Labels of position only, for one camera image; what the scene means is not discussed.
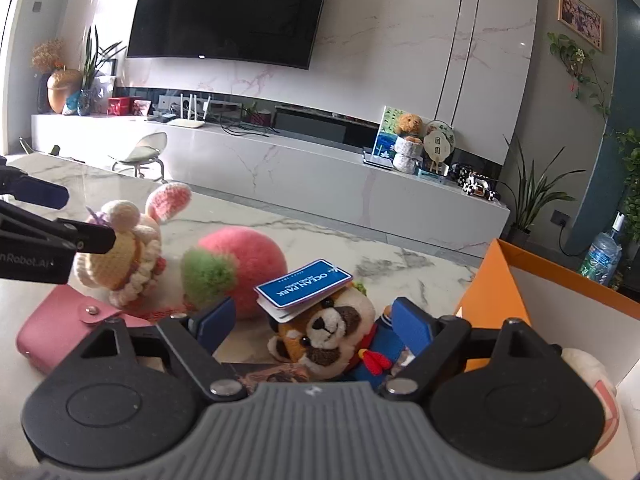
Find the brown round vase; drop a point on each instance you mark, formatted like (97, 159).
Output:
(62, 91)

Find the white router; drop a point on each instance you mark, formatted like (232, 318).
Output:
(187, 121)

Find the large water bottle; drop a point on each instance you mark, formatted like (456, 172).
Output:
(602, 257)

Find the potted long-leaf plant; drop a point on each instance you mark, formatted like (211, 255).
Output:
(530, 200)

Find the green plant in blue vase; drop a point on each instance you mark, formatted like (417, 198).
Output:
(92, 72)

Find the hanging vine plant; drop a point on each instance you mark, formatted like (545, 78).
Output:
(580, 60)

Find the green landscape painting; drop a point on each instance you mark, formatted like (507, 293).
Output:
(385, 140)

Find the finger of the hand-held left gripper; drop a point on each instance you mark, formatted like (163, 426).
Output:
(44, 194)
(85, 239)

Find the dried flower bunch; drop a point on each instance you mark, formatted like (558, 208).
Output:
(47, 55)

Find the wall power socket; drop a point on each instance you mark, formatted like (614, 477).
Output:
(561, 218)

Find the leafy green houseplant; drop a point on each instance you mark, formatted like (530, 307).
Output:
(632, 180)

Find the pink fuzzy strawberry plush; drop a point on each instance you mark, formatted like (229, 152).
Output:
(250, 260)

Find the white and pink plush toy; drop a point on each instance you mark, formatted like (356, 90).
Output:
(595, 385)

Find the pink leather wallet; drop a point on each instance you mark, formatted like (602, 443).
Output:
(55, 325)

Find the round paper fan on stand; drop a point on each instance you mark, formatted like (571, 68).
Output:
(440, 141)

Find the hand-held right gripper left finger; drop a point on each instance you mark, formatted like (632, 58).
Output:
(219, 321)

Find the orange cardboard box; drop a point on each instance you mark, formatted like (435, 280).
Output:
(486, 285)

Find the wooden framed wall picture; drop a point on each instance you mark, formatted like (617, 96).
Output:
(580, 16)

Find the grey swivel chair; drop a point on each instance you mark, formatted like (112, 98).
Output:
(142, 152)

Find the crocheted bunny doll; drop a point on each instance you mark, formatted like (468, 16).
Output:
(135, 255)

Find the red panda plush toy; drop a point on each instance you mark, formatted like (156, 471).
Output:
(325, 327)

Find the brown teddy bear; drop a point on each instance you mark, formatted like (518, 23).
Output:
(409, 127)

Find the white marble television cabinet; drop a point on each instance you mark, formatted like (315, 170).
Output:
(300, 170)

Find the red gift box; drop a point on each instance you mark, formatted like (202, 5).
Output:
(120, 106)

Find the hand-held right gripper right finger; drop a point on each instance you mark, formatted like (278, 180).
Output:
(411, 324)

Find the black wall television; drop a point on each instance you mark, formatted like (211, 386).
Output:
(225, 10)

